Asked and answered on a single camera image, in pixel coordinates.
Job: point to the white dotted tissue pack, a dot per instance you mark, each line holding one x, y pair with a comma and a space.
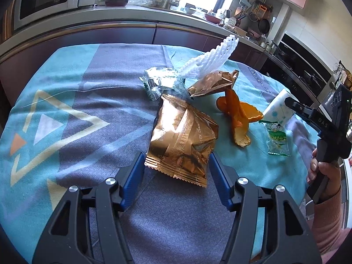
277, 111

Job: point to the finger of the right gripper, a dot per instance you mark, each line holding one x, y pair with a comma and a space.
301, 110

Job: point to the red bowl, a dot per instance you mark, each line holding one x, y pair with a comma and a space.
212, 19

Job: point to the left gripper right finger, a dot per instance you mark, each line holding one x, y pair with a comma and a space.
287, 236

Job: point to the white foam fruit net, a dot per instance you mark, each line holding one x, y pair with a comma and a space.
200, 66

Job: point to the black frying pan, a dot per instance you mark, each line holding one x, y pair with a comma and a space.
264, 26

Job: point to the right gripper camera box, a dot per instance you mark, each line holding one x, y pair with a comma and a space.
338, 106

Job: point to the long orange peel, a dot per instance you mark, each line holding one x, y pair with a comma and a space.
241, 114

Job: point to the green clear candy wrapper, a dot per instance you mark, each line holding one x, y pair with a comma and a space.
277, 140

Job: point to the pink right sleeve forearm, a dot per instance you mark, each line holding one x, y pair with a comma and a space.
327, 226

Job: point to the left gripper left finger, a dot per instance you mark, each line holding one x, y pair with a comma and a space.
66, 236

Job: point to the clear silver plastic wrapper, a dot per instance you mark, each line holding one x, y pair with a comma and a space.
158, 80

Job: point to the large gold snack bag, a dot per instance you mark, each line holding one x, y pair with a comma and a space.
182, 141

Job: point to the black built-in oven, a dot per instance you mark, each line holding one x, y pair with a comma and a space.
299, 69

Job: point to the small gold snack wrapper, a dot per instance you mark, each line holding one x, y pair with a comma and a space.
212, 83

